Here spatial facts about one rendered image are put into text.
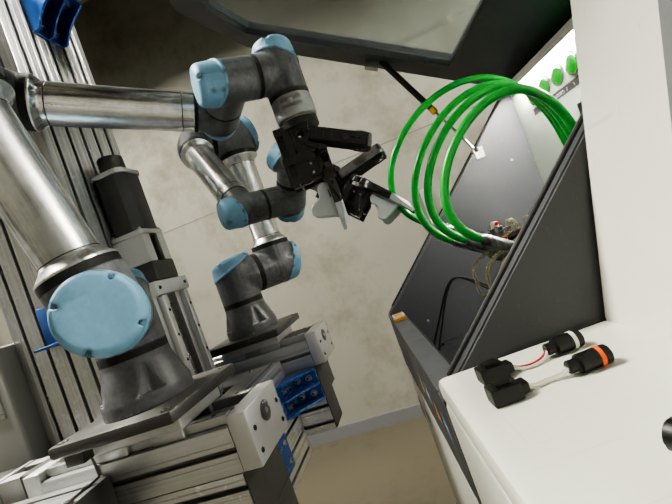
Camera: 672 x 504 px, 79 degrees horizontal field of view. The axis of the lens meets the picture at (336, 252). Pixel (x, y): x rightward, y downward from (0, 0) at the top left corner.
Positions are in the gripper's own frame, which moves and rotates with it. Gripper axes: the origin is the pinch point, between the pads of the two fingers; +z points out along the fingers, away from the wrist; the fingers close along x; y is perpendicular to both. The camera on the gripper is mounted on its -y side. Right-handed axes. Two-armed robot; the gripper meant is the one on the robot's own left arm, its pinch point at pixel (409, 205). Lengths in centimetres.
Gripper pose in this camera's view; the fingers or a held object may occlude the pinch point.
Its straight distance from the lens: 87.6
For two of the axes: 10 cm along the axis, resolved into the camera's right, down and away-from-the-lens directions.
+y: -4.6, 8.9, 0.3
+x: -3.1, -1.3, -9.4
